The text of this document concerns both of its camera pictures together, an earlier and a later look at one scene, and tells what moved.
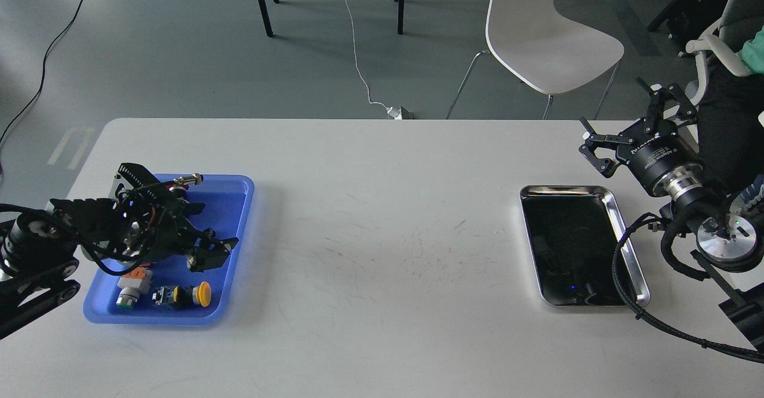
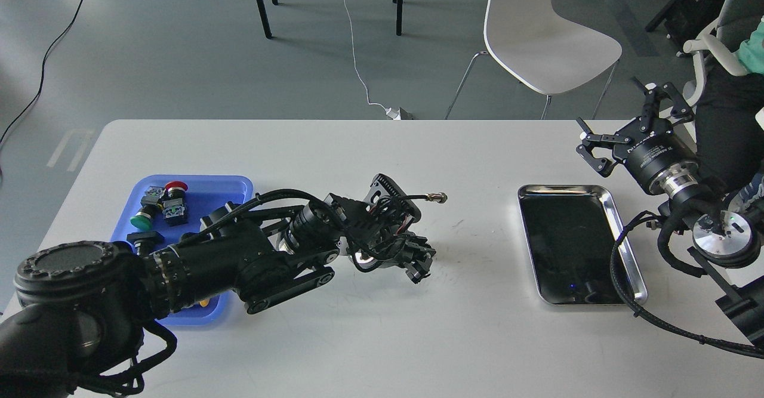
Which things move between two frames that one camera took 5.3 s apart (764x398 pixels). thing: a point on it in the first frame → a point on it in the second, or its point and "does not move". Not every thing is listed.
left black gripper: [145, 224] → [369, 225]
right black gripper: [651, 147] does not move
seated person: [730, 140] does not move
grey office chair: [742, 17] does not move
